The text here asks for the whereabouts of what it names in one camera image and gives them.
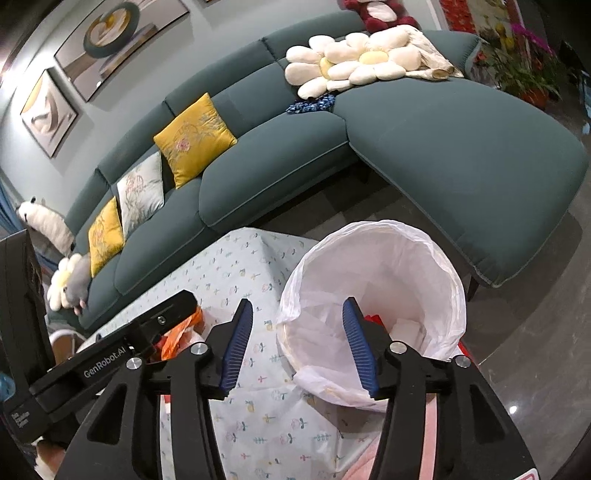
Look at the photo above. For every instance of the potted flowering plant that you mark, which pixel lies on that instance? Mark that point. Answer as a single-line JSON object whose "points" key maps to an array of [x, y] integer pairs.
{"points": [[517, 64]]}

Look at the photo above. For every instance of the dark red plush toy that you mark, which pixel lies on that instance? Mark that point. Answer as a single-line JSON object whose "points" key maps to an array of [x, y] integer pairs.
{"points": [[378, 14]]}

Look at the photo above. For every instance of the large framed painting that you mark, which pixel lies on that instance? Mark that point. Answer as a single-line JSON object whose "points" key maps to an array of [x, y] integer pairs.
{"points": [[120, 41]]}

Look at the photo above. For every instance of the cream blanket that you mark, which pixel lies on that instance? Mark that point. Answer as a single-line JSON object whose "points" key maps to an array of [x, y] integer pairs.
{"points": [[434, 55]]}

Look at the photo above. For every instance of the pink cloth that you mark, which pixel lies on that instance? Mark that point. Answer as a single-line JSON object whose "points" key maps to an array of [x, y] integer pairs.
{"points": [[364, 457]]}

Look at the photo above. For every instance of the blue patterned cloth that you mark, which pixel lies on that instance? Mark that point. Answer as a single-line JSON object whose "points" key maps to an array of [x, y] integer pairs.
{"points": [[309, 104]]}

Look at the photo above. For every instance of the trash bin with white bag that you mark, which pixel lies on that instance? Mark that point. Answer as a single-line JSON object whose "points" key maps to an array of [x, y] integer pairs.
{"points": [[383, 272]]}

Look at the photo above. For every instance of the floral print tablecloth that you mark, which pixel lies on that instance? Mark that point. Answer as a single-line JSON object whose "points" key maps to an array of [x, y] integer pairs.
{"points": [[249, 272]]}

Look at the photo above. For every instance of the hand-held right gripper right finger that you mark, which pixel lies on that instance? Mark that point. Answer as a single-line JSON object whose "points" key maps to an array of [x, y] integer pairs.
{"points": [[358, 341]]}

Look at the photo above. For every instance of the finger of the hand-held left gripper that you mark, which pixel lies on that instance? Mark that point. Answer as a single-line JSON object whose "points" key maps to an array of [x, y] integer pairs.
{"points": [[166, 318]]}

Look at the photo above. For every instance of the white plush animal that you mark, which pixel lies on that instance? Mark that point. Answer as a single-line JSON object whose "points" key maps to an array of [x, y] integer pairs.
{"points": [[46, 224]]}

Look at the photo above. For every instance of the small yellow embroidered cushion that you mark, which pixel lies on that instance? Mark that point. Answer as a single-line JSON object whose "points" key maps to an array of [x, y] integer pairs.
{"points": [[106, 235]]}

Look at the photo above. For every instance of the teal fabric sofa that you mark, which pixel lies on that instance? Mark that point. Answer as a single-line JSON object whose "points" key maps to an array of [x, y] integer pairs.
{"points": [[438, 152]]}

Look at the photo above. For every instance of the small framed painting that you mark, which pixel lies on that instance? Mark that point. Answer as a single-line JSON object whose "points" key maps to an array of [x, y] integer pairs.
{"points": [[48, 113]]}

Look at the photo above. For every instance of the large yellow embroidered cushion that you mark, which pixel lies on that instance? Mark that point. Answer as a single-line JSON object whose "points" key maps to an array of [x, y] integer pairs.
{"points": [[196, 136]]}

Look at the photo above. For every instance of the orange plastic bag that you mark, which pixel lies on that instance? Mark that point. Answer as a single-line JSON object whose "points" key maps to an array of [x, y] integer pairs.
{"points": [[178, 334]]}

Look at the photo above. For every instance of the white floral cushion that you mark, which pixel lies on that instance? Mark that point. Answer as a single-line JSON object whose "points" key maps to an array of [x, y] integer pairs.
{"points": [[141, 194]]}

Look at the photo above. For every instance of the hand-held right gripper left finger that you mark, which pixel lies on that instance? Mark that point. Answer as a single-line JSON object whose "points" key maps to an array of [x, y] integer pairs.
{"points": [[238, 337]]}

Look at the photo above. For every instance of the blue curtain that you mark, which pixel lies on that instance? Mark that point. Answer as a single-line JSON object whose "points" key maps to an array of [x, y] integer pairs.
{"points": [[7, 207]]}

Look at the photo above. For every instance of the small flower-shaped plush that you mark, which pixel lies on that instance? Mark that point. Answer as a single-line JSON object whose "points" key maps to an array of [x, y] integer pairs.
{"points": [[57, 284]]}

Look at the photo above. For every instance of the red wrapper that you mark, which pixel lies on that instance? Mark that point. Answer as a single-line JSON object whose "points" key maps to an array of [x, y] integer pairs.
{"points": [[373, 319]]}

